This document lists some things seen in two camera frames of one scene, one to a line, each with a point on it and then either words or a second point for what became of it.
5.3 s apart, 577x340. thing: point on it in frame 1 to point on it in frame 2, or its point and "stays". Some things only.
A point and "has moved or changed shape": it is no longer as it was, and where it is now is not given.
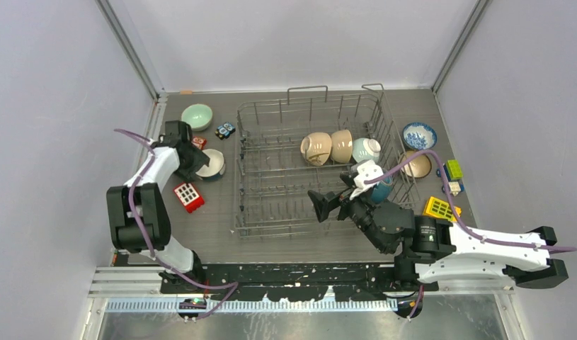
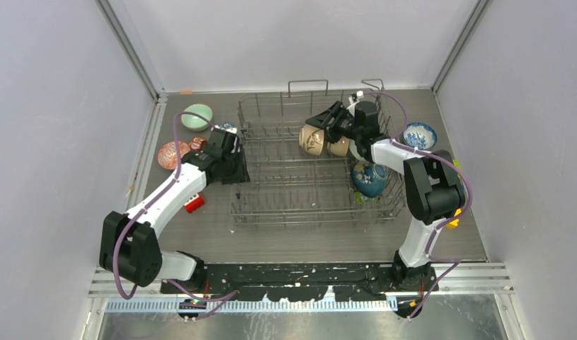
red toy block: (190, 197) stays
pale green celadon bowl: (199, 116) stays
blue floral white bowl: (419, 136) stays
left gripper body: (197, 160) to (235, 171)
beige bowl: (316, 148) has moved or changed shape
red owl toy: (200, 142) stays
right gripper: (322, 204) to (335, 110)
